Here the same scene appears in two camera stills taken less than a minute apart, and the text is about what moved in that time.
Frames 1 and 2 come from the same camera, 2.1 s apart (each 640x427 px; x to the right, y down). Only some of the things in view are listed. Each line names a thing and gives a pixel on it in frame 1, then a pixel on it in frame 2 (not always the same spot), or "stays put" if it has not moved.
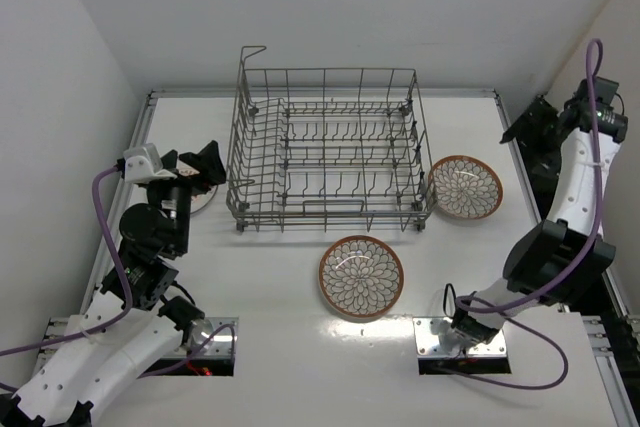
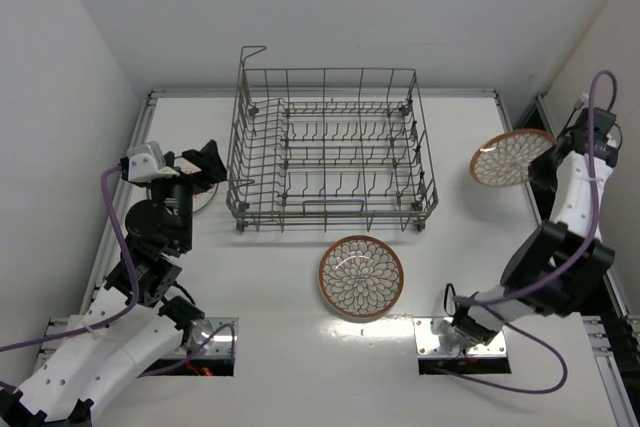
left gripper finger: (211, 165) stays put
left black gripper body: (181, 175) stays put
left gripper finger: (193, 159) stays put
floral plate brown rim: (465, 187) → (504, 159)
